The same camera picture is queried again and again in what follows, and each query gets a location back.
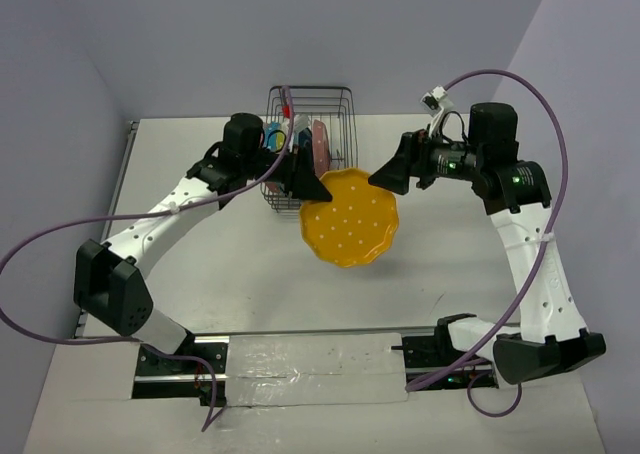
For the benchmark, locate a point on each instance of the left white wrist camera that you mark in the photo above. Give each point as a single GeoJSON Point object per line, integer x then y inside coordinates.
{"type": "Point", "coordinates": [300, 122]}

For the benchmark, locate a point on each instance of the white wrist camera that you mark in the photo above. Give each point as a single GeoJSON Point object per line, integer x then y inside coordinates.
{"type": "Point", "coordinates": [438, 102]}
{"type": "Point", "coordinates": [300, 122]}

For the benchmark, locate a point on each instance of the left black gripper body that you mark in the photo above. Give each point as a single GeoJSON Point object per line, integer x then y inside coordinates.
{"type": "Point", "coordinates": [283, 172]}

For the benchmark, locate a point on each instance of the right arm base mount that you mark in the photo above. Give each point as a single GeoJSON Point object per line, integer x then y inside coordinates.
{"type": "Point", "coordinates": [423, 357]}

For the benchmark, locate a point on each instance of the orange dotted plate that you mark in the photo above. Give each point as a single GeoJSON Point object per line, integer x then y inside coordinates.
{"type": "Point", "coordinates": [356, 227]}

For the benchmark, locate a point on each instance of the black wire dish rack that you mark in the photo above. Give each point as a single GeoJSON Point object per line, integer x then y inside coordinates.
{"type": "Point", "coordinates": [332, 105]}

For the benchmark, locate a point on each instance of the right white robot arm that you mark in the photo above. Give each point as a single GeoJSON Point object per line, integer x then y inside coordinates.
{"type": "Point", "coordinates": [552, 337]}

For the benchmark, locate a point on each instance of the blue dotted plate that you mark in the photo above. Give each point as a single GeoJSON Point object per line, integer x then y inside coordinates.
{"type": "Point", "coordinates": [271, 128]}
{"type": "Point", "coordinates": [304, 138]}

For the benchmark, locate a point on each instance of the silver tape strip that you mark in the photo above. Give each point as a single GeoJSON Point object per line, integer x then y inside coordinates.
{"type": "Point", "coordinates": [298, 370]}

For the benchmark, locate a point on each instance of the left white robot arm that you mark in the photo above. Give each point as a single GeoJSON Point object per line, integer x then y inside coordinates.
{"type": "Point", "coordinates": [110, 276]}

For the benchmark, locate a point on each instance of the green dotted plate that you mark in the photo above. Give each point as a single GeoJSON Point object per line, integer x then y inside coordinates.
{"type": "Point", "coordinates": [276, 141]}

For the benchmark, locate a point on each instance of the pink dotted plate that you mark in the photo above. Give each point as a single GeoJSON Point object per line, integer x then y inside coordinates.
{"type": "Point", "coordinates": [274, 187]}
{"type": "Point", "coordinates": [321, 148]}

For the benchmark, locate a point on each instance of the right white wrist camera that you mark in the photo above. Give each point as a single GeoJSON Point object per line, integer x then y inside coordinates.
{"type": "Point", "coordinates": [438, 102]}

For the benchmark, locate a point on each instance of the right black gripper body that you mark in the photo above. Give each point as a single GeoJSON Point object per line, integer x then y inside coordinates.
{"type": "Point", "coordinates": [441, 158]}

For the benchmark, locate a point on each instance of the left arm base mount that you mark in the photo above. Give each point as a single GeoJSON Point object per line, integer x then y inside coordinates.
{"type": "Point", "coordinates": [159, 378]}

